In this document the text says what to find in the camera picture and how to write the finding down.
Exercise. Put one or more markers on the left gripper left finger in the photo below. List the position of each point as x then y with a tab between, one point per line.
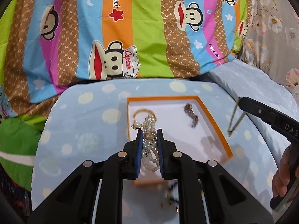
93	192

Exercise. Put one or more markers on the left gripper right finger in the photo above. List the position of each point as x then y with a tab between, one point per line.
207	193

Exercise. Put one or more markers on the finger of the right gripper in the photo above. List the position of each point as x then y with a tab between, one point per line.
278	121

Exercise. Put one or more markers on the orange white jewelry box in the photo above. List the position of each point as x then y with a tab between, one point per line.
202	143

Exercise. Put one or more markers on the person's right hand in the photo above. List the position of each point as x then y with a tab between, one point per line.
282	176

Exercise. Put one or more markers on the light blue dotted pillow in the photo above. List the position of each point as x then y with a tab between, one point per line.
89	122

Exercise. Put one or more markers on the grey floral bedsheet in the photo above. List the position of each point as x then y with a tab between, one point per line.
271	43

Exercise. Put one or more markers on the green blanket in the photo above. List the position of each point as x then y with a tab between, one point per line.
19	143

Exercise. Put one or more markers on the silver wristwatch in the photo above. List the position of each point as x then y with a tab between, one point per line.
189	112

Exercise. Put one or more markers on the colorful striped monkey quilt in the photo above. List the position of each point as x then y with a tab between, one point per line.
49	45

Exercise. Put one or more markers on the gold chain bangle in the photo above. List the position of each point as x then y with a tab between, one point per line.
145	119

